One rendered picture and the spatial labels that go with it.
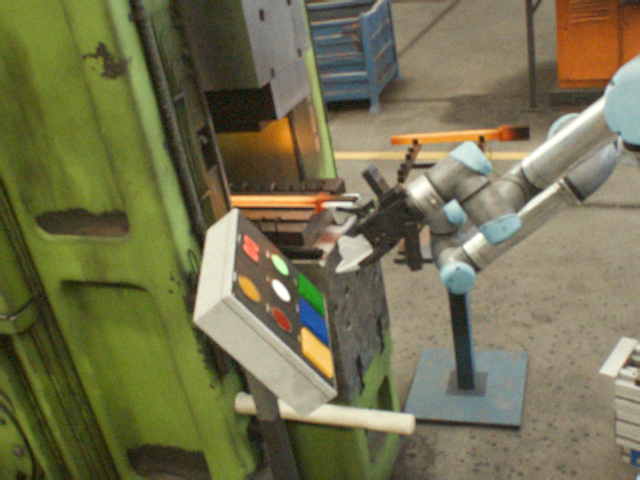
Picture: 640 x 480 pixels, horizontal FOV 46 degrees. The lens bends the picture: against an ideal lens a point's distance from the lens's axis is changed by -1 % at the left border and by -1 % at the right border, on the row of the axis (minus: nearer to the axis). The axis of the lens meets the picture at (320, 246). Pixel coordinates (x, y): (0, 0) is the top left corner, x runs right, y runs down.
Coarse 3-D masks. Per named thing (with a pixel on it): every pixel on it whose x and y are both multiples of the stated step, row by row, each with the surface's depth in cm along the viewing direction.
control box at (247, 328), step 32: (224, 224) 149; (224, 256) 136; (256, 256) 143; (224, 288) 125; (256, 288) 133; (288, 288) 147; (224, 320) 124; (256, 320) 125; (288, 320) 135; (256, 352) 128; (288, 352) 128; (288, 384) 131; (320, 384) 131
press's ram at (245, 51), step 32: (192, 0) 161; (224, 0) 158; (256, 0) 162; (288, 0) 177; (192, 32) 165; (224, 32) 162; (256, 32) 163; (288, 32) 177; (224, 64) 166; (256, 64) 163; (288, 64) 177
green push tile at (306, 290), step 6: (300, 276) 155; (300, 282) 153; (306, 282) 156; (300, 288) 151; (306, 288) 153; (312, 288) 156; (300, 294) 150; (306, 294) 151; (312, 294) 154; (318, 294) 157; (306, 300) 151; (312, 300) 152; (318, 300) 155; (312, 306) 151; (318, 306) 152; (318, 312) 152; (324, 312) 153
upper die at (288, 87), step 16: (304, 64) 186; (272, 80) 170; (288, 80) 178; (304, 80) 186; (208, 96) 177; (224, 96) 176; (240, 96) 174; (256, 96) 173; (272, 96) 171; (288, 96) 178; (304, 96) 186; (224, 112) 178; (240, 112) 176; (256, 112) 175; (272, 112) 173
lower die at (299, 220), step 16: (240, 192) 213; (288, 192) 207; (304, 192) 205; (320, 192) 203; (240, 208) 203; (256, 208) 201; (272, 208) 199; (288, 208) 197; (304, 208) 195; (256, 224) 195; (272, 224) 194; (288, 224) 192; (304, 224) 190; (320, 224) 198; (272, 240) 192; (288, 240) 190; (304, 240) 189
